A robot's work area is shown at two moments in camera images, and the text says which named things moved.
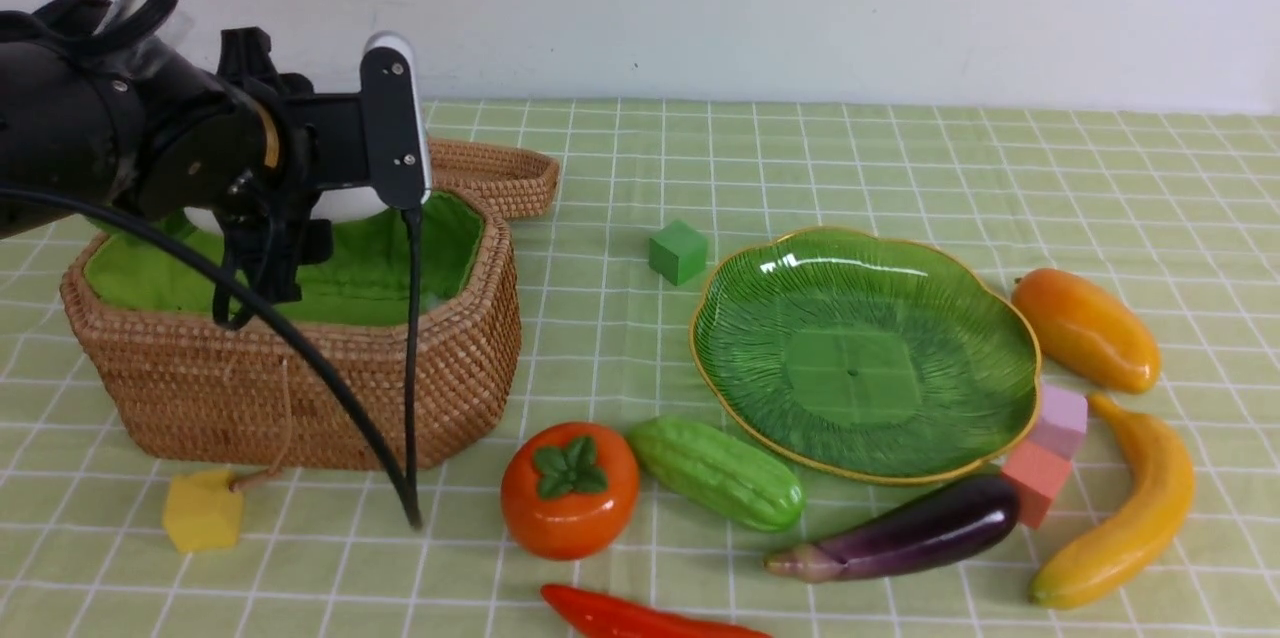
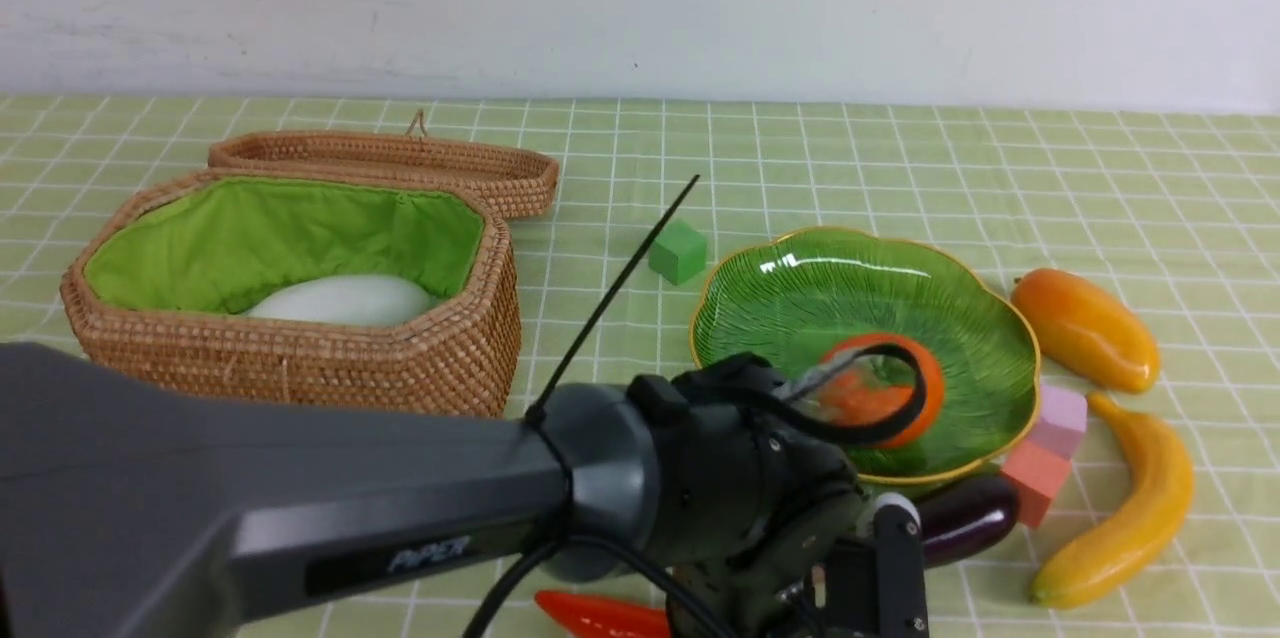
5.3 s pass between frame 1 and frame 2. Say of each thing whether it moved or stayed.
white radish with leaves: moved
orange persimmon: moved
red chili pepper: stayed
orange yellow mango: stayed
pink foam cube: stayed
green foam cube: stayed
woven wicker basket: stayed
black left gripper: moved
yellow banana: stayed
